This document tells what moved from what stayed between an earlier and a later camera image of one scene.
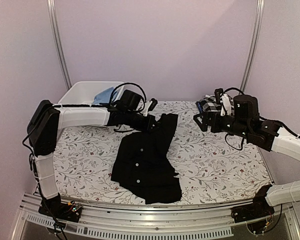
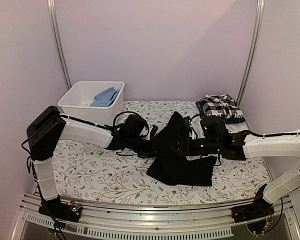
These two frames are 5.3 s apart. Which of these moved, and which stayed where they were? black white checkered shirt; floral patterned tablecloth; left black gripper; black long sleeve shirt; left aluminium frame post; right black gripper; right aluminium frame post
Moved: right black gripper; black long sleeve shirt; left black gripper
Stayed: left aluminium frame post; floral patterned tablecloth; black white checkered shirt; right aluminium frame post
